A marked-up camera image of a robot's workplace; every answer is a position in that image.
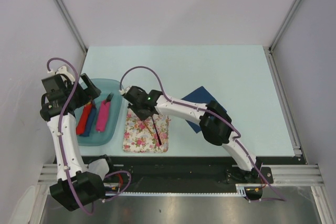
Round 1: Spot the purple metal spoon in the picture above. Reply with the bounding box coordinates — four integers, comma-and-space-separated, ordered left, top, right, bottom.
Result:
151, 116, 162, 146

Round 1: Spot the dark blue paper napkin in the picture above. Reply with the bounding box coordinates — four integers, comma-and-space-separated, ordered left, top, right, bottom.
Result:
182, 86, 217, 134

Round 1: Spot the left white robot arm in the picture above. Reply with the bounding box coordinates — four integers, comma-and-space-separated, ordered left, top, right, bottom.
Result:
40, 73, 116, 211

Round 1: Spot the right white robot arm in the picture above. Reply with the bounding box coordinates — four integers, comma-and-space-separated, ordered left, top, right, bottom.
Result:
120, 86, 262, 183

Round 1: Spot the black utensil in pink roll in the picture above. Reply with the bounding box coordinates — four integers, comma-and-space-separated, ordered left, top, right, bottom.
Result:
106, 93, 113, 102

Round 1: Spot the blue napkin roll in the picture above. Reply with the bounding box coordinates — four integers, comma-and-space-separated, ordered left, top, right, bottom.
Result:
84, 107, 97, 137

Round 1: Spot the pink napkin roll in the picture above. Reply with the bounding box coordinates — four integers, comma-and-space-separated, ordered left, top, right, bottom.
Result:
96, 100, 111, 132

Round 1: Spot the teal plastic tray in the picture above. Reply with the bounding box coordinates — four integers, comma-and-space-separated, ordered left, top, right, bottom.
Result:
77, 79, 122, 146

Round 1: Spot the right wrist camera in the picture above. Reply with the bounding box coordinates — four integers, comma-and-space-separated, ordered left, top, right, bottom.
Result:
119, 86, 132, 96

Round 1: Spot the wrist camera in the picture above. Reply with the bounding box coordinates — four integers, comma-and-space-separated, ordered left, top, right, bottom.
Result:
47, 65, 75, 82
119, 86, 132, 96

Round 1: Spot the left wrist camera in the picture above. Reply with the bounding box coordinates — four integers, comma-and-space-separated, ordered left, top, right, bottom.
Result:
47, 65, 75, 82

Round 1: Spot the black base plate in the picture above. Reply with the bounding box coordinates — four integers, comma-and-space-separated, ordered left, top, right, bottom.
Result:
54, 156, 307, 195

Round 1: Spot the white cable duct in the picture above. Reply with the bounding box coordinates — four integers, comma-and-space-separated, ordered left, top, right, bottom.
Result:
104, 184, 249, 198

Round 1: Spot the aluminium frame rail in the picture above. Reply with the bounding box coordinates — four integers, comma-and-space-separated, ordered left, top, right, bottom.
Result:
37, 164, 324, 186

